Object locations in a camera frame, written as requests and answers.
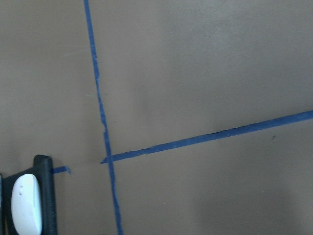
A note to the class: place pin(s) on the white computer mouse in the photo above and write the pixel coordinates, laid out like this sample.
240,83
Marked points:
26,207

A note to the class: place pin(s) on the black mouse pad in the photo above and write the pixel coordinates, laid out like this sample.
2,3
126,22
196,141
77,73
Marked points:
42,169

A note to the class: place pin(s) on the grey laptop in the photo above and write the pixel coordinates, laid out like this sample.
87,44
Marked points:
0,199

